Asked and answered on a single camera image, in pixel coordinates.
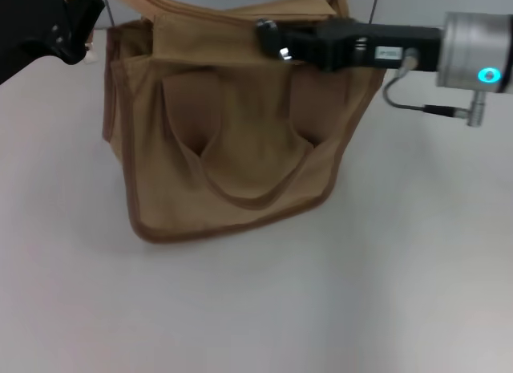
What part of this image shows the right gripper cable with connector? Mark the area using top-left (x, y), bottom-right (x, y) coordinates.
top-left (382, 47), bottom-right (487, 128)

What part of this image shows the khaki canvas food bag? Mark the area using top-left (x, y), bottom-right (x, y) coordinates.
top-left (101, 0), bottom-right (385, 246)

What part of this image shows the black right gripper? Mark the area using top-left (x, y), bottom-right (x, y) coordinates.
top-left (256, 17), bottom-right (446, 74)

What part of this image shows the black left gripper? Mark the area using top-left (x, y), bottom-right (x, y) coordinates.
top-left (0, 0), bottom-right (107, 86)

